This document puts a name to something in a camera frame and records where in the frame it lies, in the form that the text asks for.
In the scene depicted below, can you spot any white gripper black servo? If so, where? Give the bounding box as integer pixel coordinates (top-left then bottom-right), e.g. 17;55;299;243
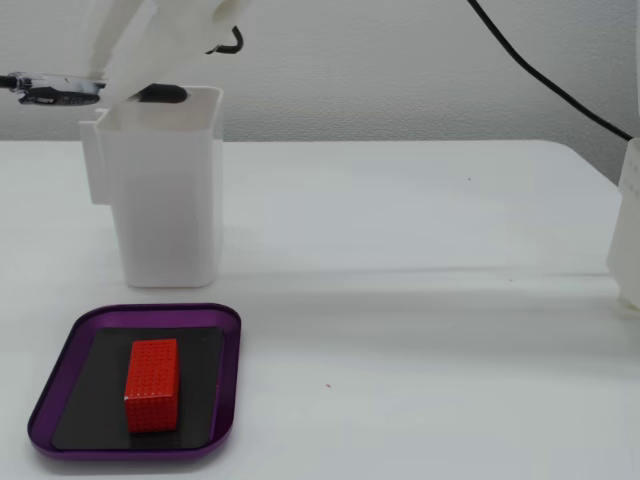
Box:
85;0;252;100

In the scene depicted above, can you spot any black clear gel pen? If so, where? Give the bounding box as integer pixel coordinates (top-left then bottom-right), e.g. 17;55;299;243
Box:
0;71;189;108

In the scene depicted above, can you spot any white plastic pen holder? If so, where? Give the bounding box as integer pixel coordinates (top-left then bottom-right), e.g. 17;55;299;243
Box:
78;85;225;290

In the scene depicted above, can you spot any purple metal tray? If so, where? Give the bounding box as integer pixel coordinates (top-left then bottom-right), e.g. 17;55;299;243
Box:
27;302;243;460

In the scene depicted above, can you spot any red studded block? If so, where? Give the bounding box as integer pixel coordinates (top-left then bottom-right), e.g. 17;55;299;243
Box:
123;338;180;434

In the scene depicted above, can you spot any small black hooked wire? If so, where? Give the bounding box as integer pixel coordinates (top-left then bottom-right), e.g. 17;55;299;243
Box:
206;24;245;56

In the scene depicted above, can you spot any black cable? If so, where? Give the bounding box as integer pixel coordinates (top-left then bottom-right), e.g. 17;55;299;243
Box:
466;0;635;142

